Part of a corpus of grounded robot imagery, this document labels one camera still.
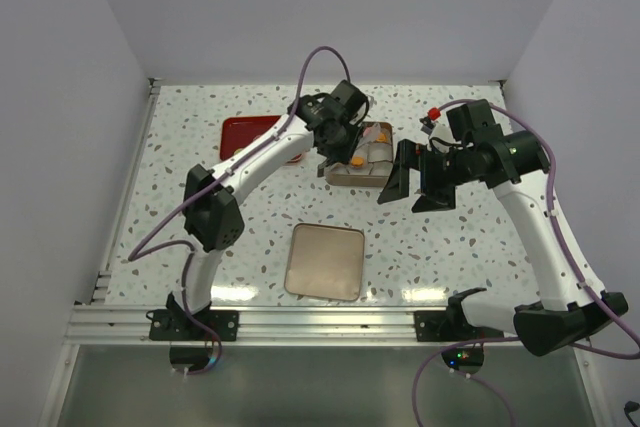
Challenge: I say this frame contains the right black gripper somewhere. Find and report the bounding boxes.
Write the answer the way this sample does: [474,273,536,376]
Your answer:
[379,137,476,213]

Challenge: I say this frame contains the metal tongs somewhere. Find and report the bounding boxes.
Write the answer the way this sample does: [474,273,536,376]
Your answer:
[315,121,381,179]

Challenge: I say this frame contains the square cookie tin box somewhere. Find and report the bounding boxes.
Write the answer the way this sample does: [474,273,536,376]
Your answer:
[324,121,394,188]

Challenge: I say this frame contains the square tin lid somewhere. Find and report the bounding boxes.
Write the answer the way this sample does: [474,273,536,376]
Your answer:
[284,223,365,302]

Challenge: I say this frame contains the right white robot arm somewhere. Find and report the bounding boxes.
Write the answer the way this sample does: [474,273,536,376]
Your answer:
[378,100,629,356]

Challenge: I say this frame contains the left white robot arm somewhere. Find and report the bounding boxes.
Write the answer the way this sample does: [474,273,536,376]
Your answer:
[166,80,370,340]

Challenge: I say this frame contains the red rectangular tray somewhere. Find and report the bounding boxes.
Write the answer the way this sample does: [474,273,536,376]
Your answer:
[219,115,279,161]

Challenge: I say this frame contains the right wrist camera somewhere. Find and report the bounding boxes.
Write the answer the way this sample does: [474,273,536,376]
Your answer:
[419,107,454,145]

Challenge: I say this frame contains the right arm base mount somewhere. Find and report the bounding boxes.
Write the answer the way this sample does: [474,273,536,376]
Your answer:
[413,287,504,342]

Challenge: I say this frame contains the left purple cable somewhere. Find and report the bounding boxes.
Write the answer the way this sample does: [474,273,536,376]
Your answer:
[127,45,351,376]

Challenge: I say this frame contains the purple cable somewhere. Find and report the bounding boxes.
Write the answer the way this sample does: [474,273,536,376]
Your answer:
[410,98,640,427]
[127,45,351,376]

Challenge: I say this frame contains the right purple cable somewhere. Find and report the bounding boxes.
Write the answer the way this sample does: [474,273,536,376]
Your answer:
[410,98,640,427]

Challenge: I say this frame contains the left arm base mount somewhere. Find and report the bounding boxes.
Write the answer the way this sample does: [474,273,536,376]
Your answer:
[145,293,240,342]

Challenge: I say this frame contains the aluminium front rail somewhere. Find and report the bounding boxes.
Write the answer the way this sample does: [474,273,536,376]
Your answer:
[64,305,418,347]

